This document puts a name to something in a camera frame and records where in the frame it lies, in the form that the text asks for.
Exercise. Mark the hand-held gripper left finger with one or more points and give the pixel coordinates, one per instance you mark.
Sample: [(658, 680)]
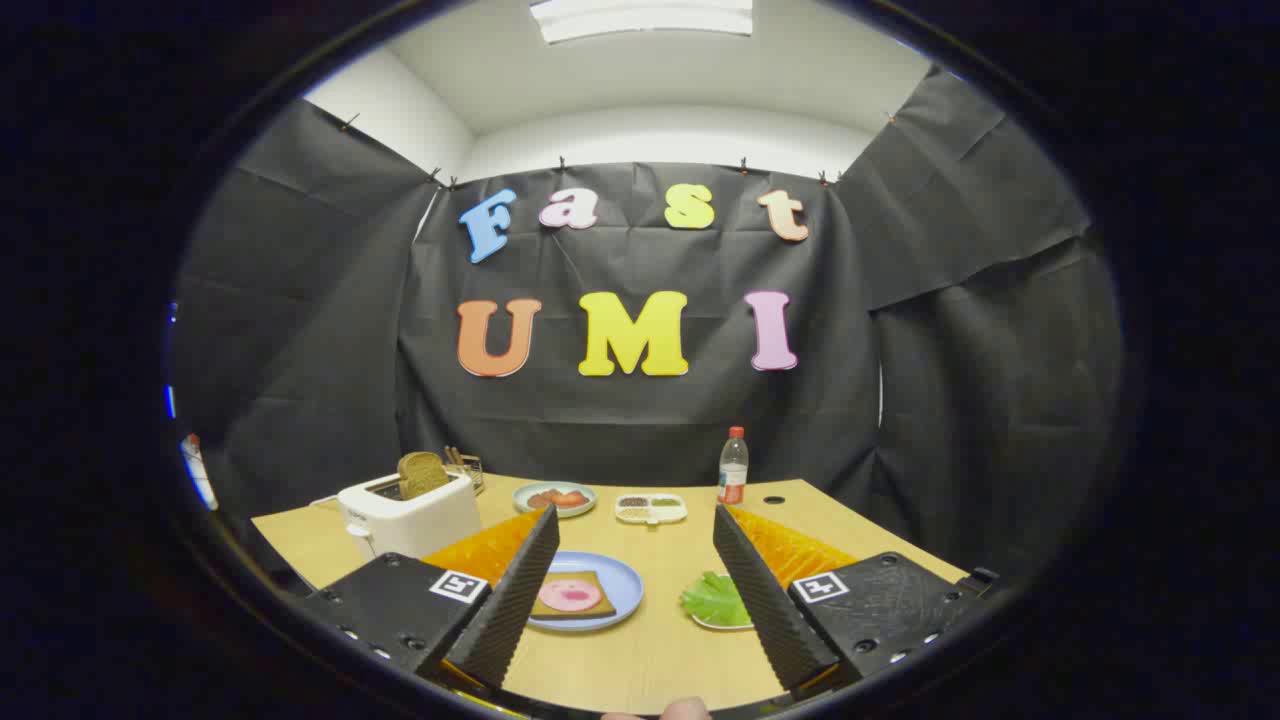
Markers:
[(510, 600)]

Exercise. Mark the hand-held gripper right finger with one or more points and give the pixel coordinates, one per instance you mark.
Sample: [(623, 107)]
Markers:
[(765, 600)]

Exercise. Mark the green lettuce leaf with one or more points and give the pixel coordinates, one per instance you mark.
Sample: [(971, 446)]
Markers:
[(715, 598)]

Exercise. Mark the brown toast slice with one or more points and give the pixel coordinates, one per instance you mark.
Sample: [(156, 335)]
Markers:
[(423, 474)]

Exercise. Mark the white square plate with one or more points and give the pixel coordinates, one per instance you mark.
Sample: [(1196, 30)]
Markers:
[(725, 626)]

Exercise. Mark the pink ham slice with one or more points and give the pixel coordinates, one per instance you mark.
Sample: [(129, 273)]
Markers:
[(570, 596)]

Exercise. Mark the brown bread slice with ham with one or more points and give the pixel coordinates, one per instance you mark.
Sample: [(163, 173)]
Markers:
[(605, 580)]

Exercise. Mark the pale green plate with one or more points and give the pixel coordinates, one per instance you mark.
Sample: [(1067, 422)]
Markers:
[(555, 512)]

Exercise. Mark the brown meat pieces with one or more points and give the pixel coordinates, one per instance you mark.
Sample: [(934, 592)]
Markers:
[(538, 499)]

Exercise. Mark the light blue round plate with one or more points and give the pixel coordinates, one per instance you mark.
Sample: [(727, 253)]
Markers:
[(620, 585)]

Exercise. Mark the red tomato slice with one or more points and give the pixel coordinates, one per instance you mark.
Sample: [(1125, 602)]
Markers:
[(570, 497)]

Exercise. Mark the white toaster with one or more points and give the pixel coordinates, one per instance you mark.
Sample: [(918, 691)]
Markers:
[(410, 520)]

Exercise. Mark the clear bottle red cap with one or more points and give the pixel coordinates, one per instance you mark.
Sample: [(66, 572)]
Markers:
[(733, 470)]

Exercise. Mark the white divided seasoning dish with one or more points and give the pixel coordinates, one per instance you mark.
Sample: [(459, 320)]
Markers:
[(650, 508)]

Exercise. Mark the wooden chopsticks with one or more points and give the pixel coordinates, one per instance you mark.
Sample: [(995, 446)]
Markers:
[(454, 457)]

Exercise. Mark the black backdrop cloth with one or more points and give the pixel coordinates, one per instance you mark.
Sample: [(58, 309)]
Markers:
[(640, 420)]

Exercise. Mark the white and red object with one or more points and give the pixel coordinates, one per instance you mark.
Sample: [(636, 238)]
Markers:
[(198, 470)]

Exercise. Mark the ceiling light panel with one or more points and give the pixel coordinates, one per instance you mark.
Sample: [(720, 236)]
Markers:
[(640, 18)]

